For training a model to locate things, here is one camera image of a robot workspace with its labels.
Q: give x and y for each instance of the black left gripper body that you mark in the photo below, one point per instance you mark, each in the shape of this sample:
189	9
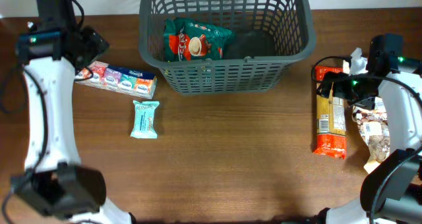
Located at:
93	45

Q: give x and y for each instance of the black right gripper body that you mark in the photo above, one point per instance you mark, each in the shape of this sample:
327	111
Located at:
355	90

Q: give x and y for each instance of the colourful tissue multipack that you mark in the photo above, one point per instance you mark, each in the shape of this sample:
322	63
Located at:
118	79

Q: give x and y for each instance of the green coffee bag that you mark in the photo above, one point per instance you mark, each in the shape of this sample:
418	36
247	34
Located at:
186	39

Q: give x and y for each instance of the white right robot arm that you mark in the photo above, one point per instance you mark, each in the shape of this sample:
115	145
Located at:
388	194

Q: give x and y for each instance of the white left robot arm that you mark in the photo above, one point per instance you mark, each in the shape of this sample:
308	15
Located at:
55	183

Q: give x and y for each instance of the beige brown snack bag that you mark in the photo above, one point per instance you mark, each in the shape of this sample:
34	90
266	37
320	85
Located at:
369	125

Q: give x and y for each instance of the red spaghetti packet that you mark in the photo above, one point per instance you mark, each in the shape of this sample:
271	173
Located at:
330	122

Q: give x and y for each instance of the light blue snack bar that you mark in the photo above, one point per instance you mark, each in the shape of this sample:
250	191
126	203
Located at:
144	120

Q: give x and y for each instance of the grey plastic basket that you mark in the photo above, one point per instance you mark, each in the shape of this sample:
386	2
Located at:
270	36

